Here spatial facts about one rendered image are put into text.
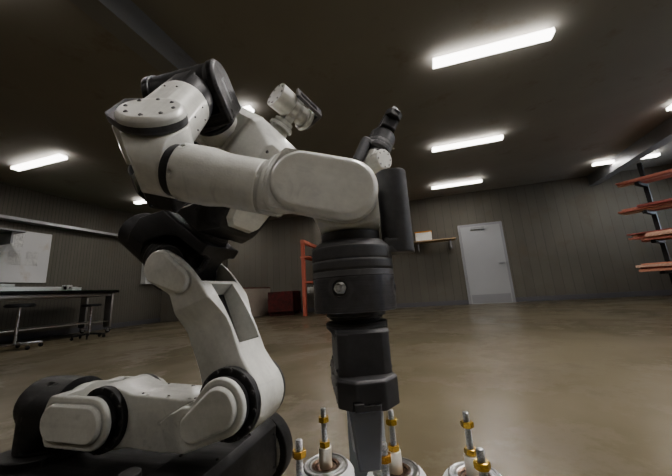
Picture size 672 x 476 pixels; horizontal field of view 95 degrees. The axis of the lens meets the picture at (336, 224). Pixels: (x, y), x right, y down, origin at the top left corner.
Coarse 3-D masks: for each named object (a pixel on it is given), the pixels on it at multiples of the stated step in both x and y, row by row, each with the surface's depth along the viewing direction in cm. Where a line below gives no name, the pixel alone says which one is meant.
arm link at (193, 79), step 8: (200, 64) 59; (168, 72) 60; (176, 72) 59; (184, 72) 56; (192, 72) 57; (200, 72) 57; (152, 80) 59; (160, 80) 58; (168, 80) 53; (184, 80) 53; (192, 80) 54; (200, 80) 56; (152, 88) 58; (200, 88) 54; (208, 88) 57; (208, 96) 56; (208, 104) 55
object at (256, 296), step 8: (248, 288) 867; (256, 288) 906; (264, 288) 949; (248, 296) 861; (256, 296) 901; (264, 296) 944; (256, 304) 896; (264, 304) 938; (256, 312) 890; (264, 312) 932
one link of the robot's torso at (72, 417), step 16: (96, 384) 82; (64, 400) 73; (80, 400) 72; (96, 400) 71; (48, 416) 72; (64, 416) 71; (80, 416) 70; (96, 416) 69; (48, 432) 72; (64, 432) 70; (80, 432) 69; (96, 432) 68; (64, 448) 70; (80, 448) 69; (96, 448) 68
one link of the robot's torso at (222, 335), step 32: (160, 256) 73; (160, 288) 73; (192, 288) 70; (224, 288) 79; (192, 320) 70; (224, 320) 69; (224, 352) 68; (256, 352) 72; (256, 384) 64; (256, 416) 62
